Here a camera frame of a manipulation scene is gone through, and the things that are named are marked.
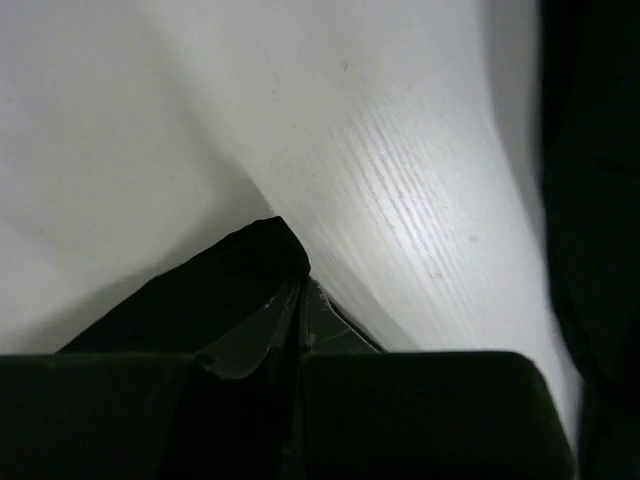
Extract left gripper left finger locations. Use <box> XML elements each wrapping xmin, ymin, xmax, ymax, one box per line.
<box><xmin>1</xmin><ymin>281</ymin><xmax>301</xmax><ymax>479</ymax></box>

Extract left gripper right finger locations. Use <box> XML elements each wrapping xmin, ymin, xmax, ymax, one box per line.
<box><xmin>299</xmin><ymin>282</ymin><xmax>575</xmax><ymax>479</ymax></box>

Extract black trousers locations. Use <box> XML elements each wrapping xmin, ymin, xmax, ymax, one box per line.
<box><xmin>66</xmin><ymin>1</ymin><xmax>639</xmax><ymax>479</ymax></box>

